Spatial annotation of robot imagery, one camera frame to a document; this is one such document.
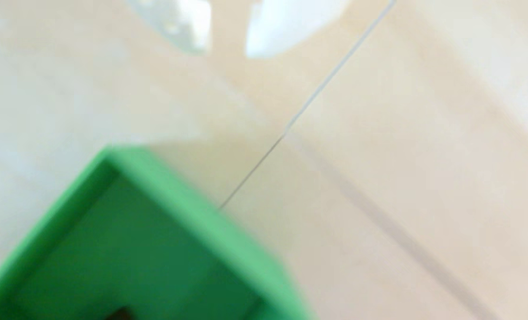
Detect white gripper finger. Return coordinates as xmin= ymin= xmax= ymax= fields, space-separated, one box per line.
xmin=124 ymin=0 xmax=213 ymax=57
xmin=244 ymin=0 xmax=352 ymax=60

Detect green open box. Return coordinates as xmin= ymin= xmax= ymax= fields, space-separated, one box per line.
xmin=0 ymin=145 xmax=319 ymax=320

